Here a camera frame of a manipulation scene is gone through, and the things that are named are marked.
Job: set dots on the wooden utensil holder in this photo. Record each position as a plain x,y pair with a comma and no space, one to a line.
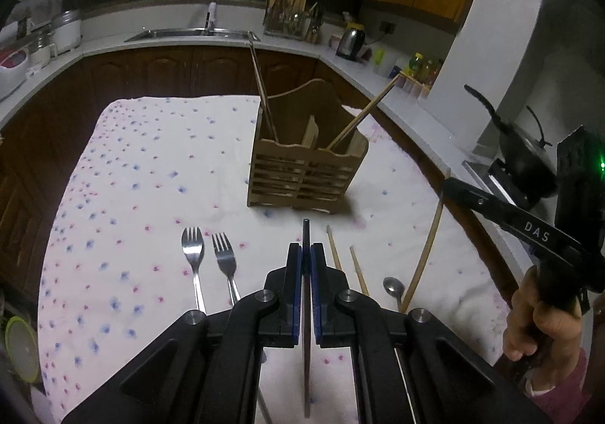
307,173

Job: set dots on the electric kettle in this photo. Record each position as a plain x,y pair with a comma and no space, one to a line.
350,42

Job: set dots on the dish rack with utensils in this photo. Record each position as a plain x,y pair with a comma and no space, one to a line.
298,25

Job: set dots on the seasoning box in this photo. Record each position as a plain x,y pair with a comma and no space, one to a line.
411,84

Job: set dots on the white kitchen countertop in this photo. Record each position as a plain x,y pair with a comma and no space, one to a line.
293,42

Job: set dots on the dark wooden base cabinets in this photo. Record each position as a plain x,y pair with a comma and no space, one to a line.
165,69

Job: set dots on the white floral tablecloth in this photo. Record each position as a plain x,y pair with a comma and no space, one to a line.
165,178

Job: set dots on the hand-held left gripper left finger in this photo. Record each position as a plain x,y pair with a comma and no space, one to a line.
295,301

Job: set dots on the sink faucet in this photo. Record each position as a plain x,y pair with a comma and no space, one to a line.
210,17

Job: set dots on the green cup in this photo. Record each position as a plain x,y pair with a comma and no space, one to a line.
379,56

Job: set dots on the steel sink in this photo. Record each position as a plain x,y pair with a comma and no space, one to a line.
189,34

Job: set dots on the steel fork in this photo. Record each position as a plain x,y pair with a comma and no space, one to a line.
193,249
224,254

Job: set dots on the green lidded bowl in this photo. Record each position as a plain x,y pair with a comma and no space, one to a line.
21,348

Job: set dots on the white rice cooker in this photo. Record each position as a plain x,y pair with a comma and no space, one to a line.
12,74

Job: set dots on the person's right forearm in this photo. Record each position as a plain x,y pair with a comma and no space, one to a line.
562,386

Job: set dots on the cooking oil bottles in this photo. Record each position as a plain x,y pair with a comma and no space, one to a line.
423,67

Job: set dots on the gas stove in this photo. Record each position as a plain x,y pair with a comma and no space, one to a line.
496,183

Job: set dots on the person's right hand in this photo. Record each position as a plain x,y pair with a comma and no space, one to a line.
553,329

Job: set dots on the black frying pan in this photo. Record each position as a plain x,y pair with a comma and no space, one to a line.
524,159

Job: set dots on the dark wall socket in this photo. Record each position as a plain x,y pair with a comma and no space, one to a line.
388,27

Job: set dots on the steel spoon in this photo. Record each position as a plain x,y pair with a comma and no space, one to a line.
393,287

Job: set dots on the small white pot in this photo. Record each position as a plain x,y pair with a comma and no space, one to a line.
40,53

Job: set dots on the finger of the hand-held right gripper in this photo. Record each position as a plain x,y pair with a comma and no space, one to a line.
510,221

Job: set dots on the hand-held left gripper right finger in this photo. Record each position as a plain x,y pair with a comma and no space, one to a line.
318,301

